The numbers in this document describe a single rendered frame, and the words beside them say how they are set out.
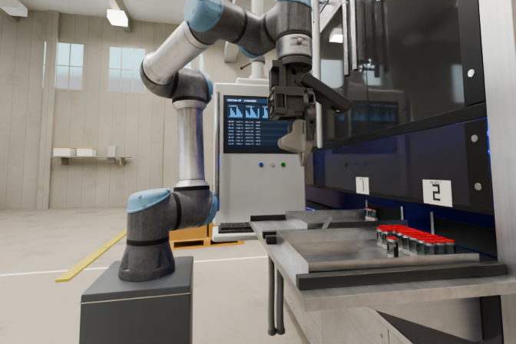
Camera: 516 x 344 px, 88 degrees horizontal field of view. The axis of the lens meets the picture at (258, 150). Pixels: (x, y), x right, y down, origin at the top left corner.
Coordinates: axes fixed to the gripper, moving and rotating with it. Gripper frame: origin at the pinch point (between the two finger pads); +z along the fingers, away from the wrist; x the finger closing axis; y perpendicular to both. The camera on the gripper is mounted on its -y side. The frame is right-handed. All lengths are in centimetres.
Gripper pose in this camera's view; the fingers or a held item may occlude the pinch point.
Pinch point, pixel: (305, 160)
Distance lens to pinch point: 55.0
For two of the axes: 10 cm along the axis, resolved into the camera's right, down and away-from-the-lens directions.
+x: 1.5, -0.8, -9.8
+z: 0.1, 10.0, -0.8
